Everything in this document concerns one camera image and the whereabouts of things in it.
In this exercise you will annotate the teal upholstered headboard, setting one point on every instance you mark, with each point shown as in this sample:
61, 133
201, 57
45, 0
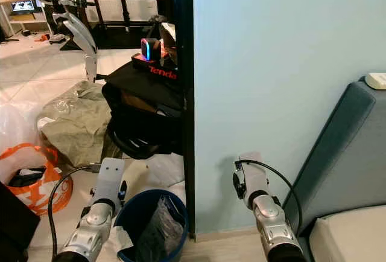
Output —
350, 153

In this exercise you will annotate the white crumpled bag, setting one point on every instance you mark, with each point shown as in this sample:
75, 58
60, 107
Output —
163, 171

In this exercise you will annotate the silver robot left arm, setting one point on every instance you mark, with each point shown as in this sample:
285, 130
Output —
93, 232

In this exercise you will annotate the black flat object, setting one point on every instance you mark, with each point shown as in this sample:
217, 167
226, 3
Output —
15, 226

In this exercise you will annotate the small lit screen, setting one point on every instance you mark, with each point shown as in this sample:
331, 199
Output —
23, 6

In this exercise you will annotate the white shelf unit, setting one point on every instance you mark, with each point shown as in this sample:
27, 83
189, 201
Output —
6, 25

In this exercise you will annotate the blue trash bin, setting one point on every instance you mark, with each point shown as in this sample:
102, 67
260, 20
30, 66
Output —
126, 214

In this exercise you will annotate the beige cardboard box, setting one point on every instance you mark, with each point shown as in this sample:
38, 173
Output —
169, 38

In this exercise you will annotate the black red Tenda box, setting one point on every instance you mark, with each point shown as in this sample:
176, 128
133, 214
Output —
160, 70

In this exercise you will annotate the beige sheeted mattress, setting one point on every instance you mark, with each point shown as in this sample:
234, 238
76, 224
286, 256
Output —
350, 238

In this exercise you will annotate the white crumpled paper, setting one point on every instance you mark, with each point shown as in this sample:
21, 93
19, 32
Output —
122, 241

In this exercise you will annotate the white standing machine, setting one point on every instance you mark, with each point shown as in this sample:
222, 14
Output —
81, 32

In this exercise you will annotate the white plastic bag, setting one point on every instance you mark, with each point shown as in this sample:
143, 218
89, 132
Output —
15, 126

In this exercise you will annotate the black pole stand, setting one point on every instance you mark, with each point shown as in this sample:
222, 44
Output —
124, 2

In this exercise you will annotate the black fabric bag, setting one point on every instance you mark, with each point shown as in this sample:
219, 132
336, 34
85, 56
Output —
145, 120

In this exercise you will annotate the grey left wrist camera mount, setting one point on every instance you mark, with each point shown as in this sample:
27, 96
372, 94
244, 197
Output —
110, 180

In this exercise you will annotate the small white device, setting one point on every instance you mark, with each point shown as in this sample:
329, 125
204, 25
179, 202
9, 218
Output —
376, 81

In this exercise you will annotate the olive grey plastic bag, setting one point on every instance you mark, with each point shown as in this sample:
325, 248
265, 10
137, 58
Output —
75, 126

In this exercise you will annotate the small orange item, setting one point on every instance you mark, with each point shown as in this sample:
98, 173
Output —
40, 37

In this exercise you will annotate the orange white shopping bag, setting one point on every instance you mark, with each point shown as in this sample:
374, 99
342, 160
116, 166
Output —
48, 198

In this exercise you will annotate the black item in bag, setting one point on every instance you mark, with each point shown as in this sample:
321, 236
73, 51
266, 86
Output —
27, 177

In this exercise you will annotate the black plastic bin liner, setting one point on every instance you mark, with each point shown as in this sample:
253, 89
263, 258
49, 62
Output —
160, 229

